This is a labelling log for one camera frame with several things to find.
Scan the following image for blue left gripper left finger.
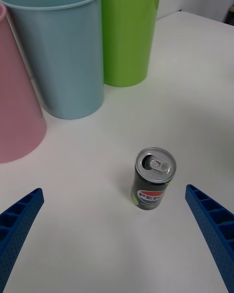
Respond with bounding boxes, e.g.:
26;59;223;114
0;188;45;293

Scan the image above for pale blue plastic bin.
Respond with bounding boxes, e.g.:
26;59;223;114
0;0;105;120

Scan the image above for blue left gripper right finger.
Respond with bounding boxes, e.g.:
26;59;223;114
185;184;234;293

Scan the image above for green plastic bin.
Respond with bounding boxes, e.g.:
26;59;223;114
94;0;163;87

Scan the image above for pink plastic bin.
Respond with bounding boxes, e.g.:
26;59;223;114
0;2;47;164

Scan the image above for black drink can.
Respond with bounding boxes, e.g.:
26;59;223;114
131;146;176;211

